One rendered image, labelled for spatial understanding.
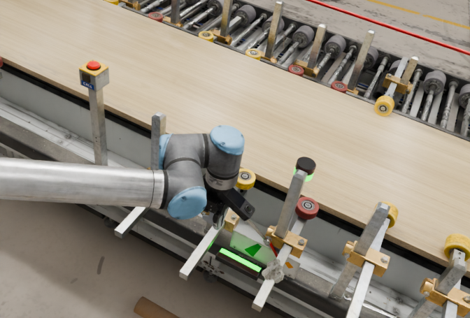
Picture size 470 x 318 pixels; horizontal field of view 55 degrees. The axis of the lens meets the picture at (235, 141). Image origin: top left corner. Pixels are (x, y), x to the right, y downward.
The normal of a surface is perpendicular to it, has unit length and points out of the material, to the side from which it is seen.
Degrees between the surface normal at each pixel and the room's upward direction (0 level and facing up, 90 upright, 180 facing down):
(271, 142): 0
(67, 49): 0
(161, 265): 0
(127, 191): 56
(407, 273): 90
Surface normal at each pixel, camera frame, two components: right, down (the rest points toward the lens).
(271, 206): -0.45, 0.54
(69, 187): 0.33, 0.14
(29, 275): 0.14, -0.74
